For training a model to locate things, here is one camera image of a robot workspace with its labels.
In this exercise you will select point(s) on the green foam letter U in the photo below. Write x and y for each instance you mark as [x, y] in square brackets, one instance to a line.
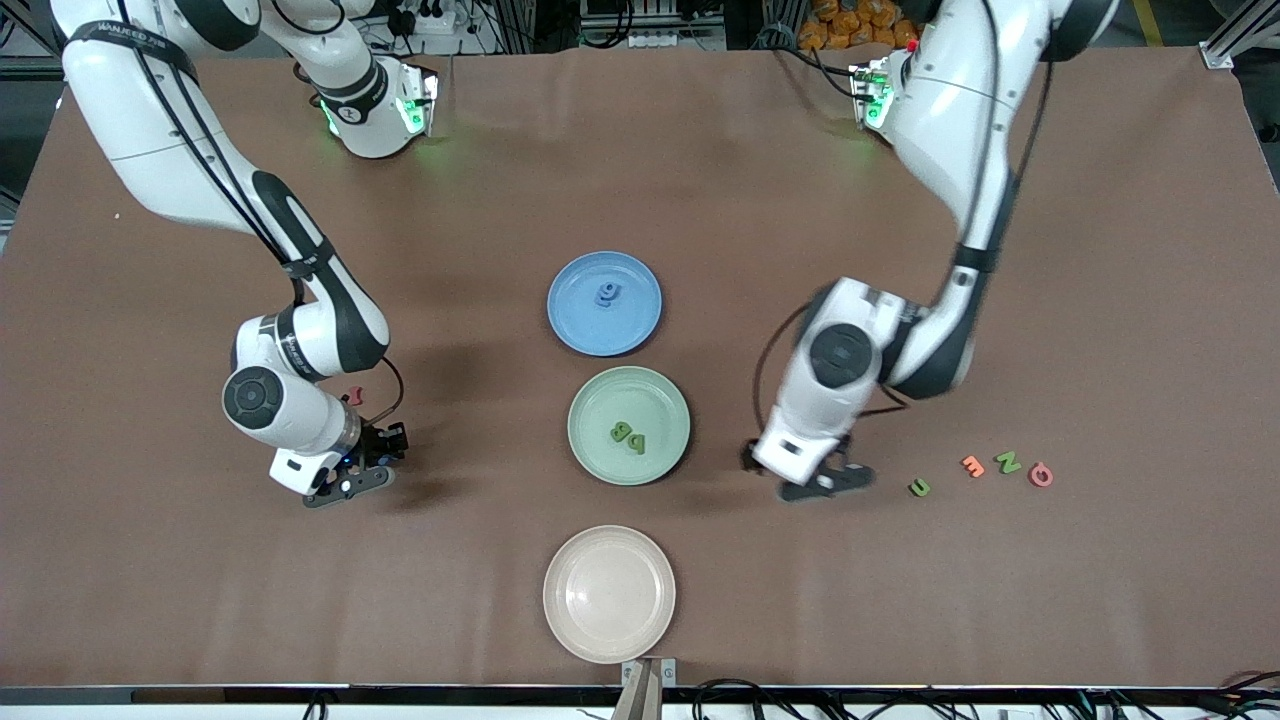
[914, 487]

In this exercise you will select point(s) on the green foam letter P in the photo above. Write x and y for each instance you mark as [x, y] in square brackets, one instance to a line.
[637, 444]

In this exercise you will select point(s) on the green foam letter B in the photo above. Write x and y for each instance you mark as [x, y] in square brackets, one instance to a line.
[622, 432]

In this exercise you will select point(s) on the green foam letter N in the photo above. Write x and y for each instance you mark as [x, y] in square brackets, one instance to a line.
[1007, 462]

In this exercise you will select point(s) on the blue foam digit nine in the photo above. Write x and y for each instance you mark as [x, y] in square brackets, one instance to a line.
[610, 290]

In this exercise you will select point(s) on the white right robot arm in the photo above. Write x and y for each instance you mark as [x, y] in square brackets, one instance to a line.
[150, 120]

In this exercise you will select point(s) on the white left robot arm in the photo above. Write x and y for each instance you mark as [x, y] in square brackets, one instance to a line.
[950, 110]

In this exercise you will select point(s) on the orange foam letter E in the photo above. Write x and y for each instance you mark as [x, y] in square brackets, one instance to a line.
[972, 465]

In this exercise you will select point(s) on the brown table cover sheet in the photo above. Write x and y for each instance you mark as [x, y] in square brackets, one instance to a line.
[800, 600]

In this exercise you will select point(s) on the green plate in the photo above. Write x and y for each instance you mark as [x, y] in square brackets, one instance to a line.
[600, 460]

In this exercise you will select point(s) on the blue plate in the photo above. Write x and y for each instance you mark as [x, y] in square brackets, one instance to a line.
[640, 325]

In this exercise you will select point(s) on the pink foam letter Q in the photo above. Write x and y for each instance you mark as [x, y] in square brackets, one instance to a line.
[1032, 476]

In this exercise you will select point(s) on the beige plate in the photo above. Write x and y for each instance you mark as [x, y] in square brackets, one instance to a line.
[609, 594]

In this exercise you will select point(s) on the white power strip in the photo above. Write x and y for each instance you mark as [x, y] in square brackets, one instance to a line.
[435, 18]
[660, 40]

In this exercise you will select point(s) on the bag of orange packets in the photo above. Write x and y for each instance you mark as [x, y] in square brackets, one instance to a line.
[850, 25]

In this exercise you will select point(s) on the silver table edge rail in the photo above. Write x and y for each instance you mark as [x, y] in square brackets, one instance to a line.
[300, 695]

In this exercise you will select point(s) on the grey metal edge bracket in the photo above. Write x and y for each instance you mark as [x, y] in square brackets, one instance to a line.
[648, 672]

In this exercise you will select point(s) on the tan post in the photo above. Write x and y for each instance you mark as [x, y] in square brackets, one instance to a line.
[635, 702]

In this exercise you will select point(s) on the aluminium frame profile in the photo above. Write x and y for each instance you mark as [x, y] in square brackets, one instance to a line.
[1218, 55]
[40, 32]

